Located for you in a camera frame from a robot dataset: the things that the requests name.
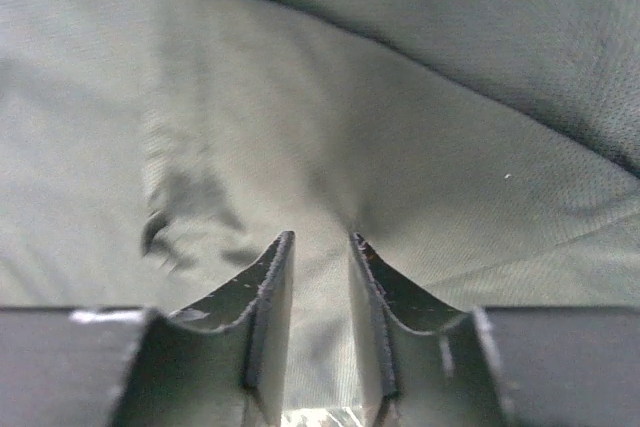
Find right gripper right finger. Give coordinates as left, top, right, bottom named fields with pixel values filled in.
left=349, top=234, right=639, bottom=426

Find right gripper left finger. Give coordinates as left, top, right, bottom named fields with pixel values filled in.
left=1, top=231, right=295, bottom=426

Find black t-shirt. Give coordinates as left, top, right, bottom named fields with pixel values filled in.
left=1, top=0, right=639, bottom=409

